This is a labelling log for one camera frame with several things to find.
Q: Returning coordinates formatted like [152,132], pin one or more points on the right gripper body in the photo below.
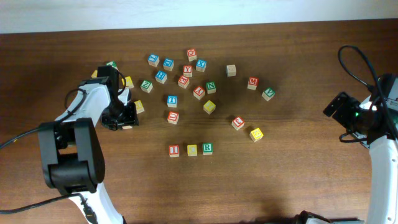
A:
[346,112]

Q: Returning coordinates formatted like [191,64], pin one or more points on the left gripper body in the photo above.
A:
[117,115]

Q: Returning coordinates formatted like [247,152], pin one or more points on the red letter I block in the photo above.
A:
[174,150]

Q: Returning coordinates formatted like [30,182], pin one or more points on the yellow letter C block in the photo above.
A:
[192,150]

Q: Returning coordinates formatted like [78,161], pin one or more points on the green letter R block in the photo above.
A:
[207,148]

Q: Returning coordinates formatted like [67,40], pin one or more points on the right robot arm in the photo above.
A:
[370,123]

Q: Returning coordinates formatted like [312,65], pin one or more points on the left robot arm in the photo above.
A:
[72,159]

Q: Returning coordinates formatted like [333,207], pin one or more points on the yellow letter S block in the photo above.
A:
[139,106]

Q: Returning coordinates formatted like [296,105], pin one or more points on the yellow block upper middle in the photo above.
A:
[128,83]

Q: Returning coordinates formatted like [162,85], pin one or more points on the green letter Z block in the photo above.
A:
[146,86]

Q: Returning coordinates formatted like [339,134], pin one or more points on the yellow block far left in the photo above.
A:
[94,74]

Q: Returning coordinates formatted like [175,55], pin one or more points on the green letter Q block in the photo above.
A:
[113,64]

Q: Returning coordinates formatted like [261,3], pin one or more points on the red letter U block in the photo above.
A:
[173,117]

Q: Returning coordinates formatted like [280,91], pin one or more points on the blue letter T block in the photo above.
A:
[172,101]

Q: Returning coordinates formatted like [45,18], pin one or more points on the blue letter H block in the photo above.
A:
[161,77]

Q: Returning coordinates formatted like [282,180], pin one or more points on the blue letter D block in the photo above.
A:
[168,64]

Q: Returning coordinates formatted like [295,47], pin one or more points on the red letter E block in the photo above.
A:
[183,81]

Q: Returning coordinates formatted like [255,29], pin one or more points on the green letter V block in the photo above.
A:
[268,94]

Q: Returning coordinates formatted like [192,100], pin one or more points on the red letter Y upright block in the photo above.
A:
[187,70]

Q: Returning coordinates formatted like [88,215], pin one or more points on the red letter Y tilted block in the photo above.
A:
[199,92]

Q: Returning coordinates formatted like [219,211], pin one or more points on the yellow block centre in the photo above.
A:
[209,107]

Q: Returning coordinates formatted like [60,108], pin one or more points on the yellow block near right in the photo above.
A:
[256,134]

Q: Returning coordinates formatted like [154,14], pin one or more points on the red letter C block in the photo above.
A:
[191,55]

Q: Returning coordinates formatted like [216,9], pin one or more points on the blue letter X block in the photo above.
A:
[201,65]

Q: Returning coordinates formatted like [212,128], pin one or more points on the green letter N block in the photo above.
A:
[210,87]

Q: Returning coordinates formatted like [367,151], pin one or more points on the red letter M block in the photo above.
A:
[253,83]

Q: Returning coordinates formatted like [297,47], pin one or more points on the red number 3 block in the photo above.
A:
[237,123]

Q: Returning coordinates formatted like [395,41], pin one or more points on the plain wooden block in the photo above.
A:
[231,70]

